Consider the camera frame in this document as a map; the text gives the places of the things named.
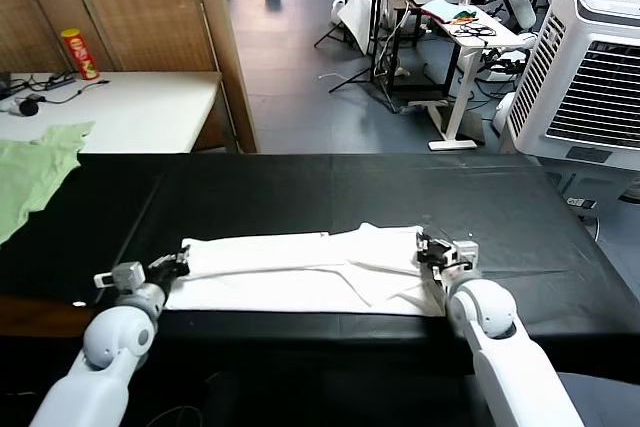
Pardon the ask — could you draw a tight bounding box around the black tablecloth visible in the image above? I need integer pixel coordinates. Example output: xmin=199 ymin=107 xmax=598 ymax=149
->
xmin=0 ymin=150 xmax=640 ymax=427

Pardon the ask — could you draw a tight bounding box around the white t-shirt with print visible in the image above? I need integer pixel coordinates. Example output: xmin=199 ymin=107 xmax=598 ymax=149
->
xmin=164 ymin=221 xmax=446 ymax=318

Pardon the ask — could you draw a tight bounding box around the white rounded robot base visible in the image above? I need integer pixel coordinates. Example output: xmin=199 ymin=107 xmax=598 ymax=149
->
xmin=492 ymin=91 xmax=517 ymax=137

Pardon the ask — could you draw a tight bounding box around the white standing desk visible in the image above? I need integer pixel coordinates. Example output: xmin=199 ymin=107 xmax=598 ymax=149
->
xmin=407 ymin=0 xmax=524 ymax=152

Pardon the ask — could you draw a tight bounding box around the white side table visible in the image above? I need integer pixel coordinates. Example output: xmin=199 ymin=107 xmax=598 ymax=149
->
xmin=0 ymin=70 xmax=225 ymax=154

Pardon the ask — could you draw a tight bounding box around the white air cooler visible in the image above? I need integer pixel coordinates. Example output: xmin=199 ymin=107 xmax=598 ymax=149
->
xmin=505 ymin=0 xmax=640 ymax=172

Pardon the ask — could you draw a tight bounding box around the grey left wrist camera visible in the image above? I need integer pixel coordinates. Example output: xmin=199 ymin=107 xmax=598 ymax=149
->
xmin=93 ymin=260 xmax=146 ymax=291

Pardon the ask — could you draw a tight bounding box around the red chips can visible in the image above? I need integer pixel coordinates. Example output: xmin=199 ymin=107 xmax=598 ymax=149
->
xmin=60 ymin=28 xmax=101 ymax=82

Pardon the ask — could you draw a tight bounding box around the black cable bundle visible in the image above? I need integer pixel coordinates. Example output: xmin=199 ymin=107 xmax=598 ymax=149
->
xmin=452 ymin=21 xmax=497 ymax=39

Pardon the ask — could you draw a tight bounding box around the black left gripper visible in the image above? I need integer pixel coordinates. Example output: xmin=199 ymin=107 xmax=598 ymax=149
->
xmin=145 ymin=246 xmax=192 ymax=286

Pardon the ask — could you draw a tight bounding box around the black and white handheld device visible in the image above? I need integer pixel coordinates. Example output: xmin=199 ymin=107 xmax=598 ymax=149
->
xmin=0 ymin=95 xmax=41 ymax=117

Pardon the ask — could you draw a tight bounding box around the black tripod stand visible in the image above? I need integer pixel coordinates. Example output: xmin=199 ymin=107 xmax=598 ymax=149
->
xmin=328 ymin=0 xmax=401 ymax=113

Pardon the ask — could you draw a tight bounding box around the teal cloth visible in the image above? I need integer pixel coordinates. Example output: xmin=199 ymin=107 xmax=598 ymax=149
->
xmin=421 ymin=0 xmax=464 ymax=23

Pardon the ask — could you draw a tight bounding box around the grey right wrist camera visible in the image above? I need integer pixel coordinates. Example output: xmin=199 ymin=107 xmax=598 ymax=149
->
xmin=452 ymin=240 xmax=480 ymax=268

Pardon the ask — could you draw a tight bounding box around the orange and green cloth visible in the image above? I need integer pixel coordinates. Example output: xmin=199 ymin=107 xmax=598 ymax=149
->
xmin=452 ymin=6 xmax=481 ymax=26

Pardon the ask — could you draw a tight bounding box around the white leaning board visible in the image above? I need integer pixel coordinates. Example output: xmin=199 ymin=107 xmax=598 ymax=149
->
xmin=337 ymin=0 xmax=374 ymax=57

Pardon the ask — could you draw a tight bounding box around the bamboo folding screen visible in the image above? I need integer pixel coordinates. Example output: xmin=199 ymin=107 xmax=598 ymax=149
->
xmin=0 ymin=0 xmax=259 ymax=153

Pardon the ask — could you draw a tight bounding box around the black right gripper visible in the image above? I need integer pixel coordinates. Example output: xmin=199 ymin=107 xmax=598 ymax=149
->
xmin=416 ymin=234 xmax=459 ymax=268

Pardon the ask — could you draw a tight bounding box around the thin black cable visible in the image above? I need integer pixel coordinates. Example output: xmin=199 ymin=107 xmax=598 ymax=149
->
xmin=9 ymin=74 xmax=111 ymax=106

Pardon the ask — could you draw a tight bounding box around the light green t-shirt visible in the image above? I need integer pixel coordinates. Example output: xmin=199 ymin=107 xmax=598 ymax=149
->
xmin=0 ymin=121 xmax=96 ymax=247

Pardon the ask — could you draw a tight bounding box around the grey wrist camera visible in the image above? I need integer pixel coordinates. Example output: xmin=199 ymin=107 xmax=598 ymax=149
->
xmin=93 ymin=260 xmax=146 ymax=291
xmin=452 ymin=240 xmax=480 ymax=268

